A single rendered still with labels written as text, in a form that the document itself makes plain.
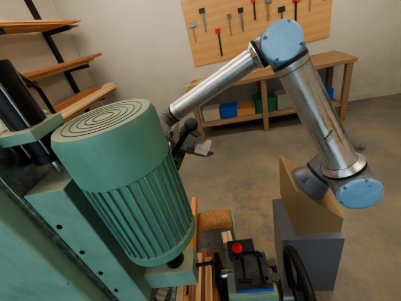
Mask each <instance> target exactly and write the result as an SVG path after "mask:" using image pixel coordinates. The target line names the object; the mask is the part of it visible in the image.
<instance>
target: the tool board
mask: <svg viewBox="0 0 401 301"><path fill-rule="evenodd" d="M180 3H181V7H182V11H183V16H184V21H185V24H186V29H187V34H188V37H189V42H190V48H191V51H192V56H193V61H194V64H195V67H198V66H202V65H207V64H211V63H216V62H221V61H224V60H229V59H233V58H235V57H236V56H238V55H239V54H240V53H242V52H243V51H245V50H246V49H247V48H248V45H249V42H250V41H252V40H253V39H254V38H256V37H257V36H258V35H259V34H261V33H262V32H264V31H265V30H266V29H267V28H268V26H269V25H271V24H272V23H273V22H275V21H277V20H280V19H291V20H294V21H296V22H297V23H298V24H299V25H300V26H301V28H302V30H303V32H304V42H309V41H314V40H318V39H322V38H327V37H329V32H330V25H331V12H332V0H182V1H180Z"/></svg>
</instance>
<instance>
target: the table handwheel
mask: <svg viewBox="0 0 401 301"><path fill-rule="evenodd" d="M291 261H292V263H293V265H294V268H295V270H296V273H297V283H296V281H295V279H294V274H293V270H292V263H291ZM283 263H284V268H285V274H286V279H287V283H288V287H289V289H282V291H283V301H317V300H316V296H315V293H314V290H313V287H312V285H311V282H310V279H309V276H308V274H307V271H306V269H305V267H304V264H303V262H302V260H301V258H300V256H299V254H298V253H297V251H296V250H295V248H294V247H292V246H291V245H286V246H284V248H283Z"/></svg>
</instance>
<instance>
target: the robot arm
mask: <svg viewBox="0 0 401 301"><path fill-rule="evenodd" d="M268 65H270V66H271V68H272V69H273V72H274V73H275V74H276V75H277V77H278V79H279V81H280V83H281V84H282V87H283V89H284V90H285V93H286V94H287V96H288V98H289V100H290V102H291V103H292V105H293V107H294V109H295V111H296V113H297V115H298V117H299V119H300V120H301V122H302V124H303V126H304V128H305V130H306V132H307V134H308V135H309V138H310V139H311V141H312V143H313V145H314V147H315V148H316V150H317V152H318V154H317V155H316V156H315V157H314V158H312V159H311V160H310V161H309V162H308V163H307V164H305V165H302V166H300V167H297V168H295V169H293V170H292V171H291V176H292V178H293V179H294V181H295V182H296V184H297V185H298V186H299V187H300V188H301V189H302V190H303V191H304V192H305V193H306V194H307V195H309V196H310V197H312V198H313V199H315V200H318V201H319V200H321V199H322V198H323V197H324V196H325V194H326V193H327V191H328V189H329V188H331V190H332V191H333V193H334V195H335V197H336V199H337V200H338V201H339V202H340V204H341V205H343V206H345V207H347V208H351V209H355V208H356V209H362V208H367V207H370V206H372V205H374V204H375V203H376V202H378V201H380V200H381V198H382V197H383V195H384V187H383V185H382V184H381V182H380V181H379V180H378V179H377V178H376V177H375V176H374V175H373V174H372V171H371V169H370V168H369V165H368V163H367V161H366V159H365V157H364V156H363V155H361V154H359V153H357V152H356V151H355V150H354V149H353V146H352V144H351V142H350V140H349V138H348V135H347V133H346V131H345V129H344V127H343V125H342V123H341V121H340V119H339V117H338V114H337V112H336V110H335V108H334V106H333V104H332V102H331V99H330V98H329V96H328V93H327V91H326V89H325V87H324V85H323V83H322V80H321V78H320V76H319V74H318V72H317V70H316V68H315V66H314V64H313V62H312V59H311V57H310V55H309V51H308V49H307V46H306V44H305V42H304V32H303V30H302V28H301V26H300V25H299V24H298V23H297V22H296V21H294V20H291V19H280V20H277V21H275V22H273V23H272V24H271V25H269V26H268V28H267V29H266V30H265V31H264V32H262V33H261V34H259V35H258V36H257V37H256V38H254V39H253V40H252V41H250V42H249V45H248V48H247V49H246V50H245V51H243V52H242V53H240V54H239V55H238V56H236V57H235V58H234V59H233V60H231V61H230V62H228V63H227V64H225V65H224V66H223V67H222V68H220V69H219V70H217V71H216V72H215V73H213V74H212V75H211V76H209V77H208V78H207V79H205V80H204V81H202V82H201V83H200V84H198V85H197V86H195V88H193V89H191V90H190V91H189V92H188V93H186V94H185V95H183V96H182V97H180V98H179V99H178V100H177V101H175V102H174V103H172V104H170V105H169V106H167V107H166V108H164V109H162V110H161V111H160V112H159V113H158V117H159V120H160V122H161V125H162V128H163V130H164V133H165V137H166V139H167V142H168V145H169V148H170V150H171V152H172V150H173V149H174V147H175V146H176V144H177V142H178V141H179V139H180V137H181V135H182V134H183V132H184V131H185V127H184V125H183V126H182V127H181V129H180V131H179V132H178V128H179V123H178V122H179V121H181V120H182V119H183V118H184V117H185V116H187V115H188V114H190V113H192V112H193V111H194V110H196V109H197V108H199V107H200V106H202V105H203V104H205V103H206V102H208V101H209V100H211V99H212V98H214V97H215V96H217V95H218V94H220V93H221V92H223V91H224V90H226V89H227V88H229V87H230V86H232V85H233V84H235V83H236V82H238V81H239V80H241V79H242V78H244V77H245V76H247V75H248V74H249V73H251V72H252V71H254V70H256V69H257V68H259V67H260V68H265V67H267V66H268ZM174 124H175V126H174V128H173V129H171V127H172V126H173V125H174ZM201 135H202V133H199V131H197V130H196V131H193V132H190V133H189V135H188V136H187V138H186V139H185V141H184V143H183V144H182V146H181V148H180V149H179V151H178V152H177V154H176V156H175V157H174V162H175V165H176V167H177V170H179V169H180V166H181V163H182V162H183V158H184V156H185V154H187V153H188V154H194V155H197V156H202V157H207V156H211V155H213V154H214V153H213V152H210V149H211V143H212V141H211V140H207V141H206V142H205V143H204V144H198V145H197V146H196V148H194V146H195V144H196V143H198V141H199V139H200V138H201Z"/></svg>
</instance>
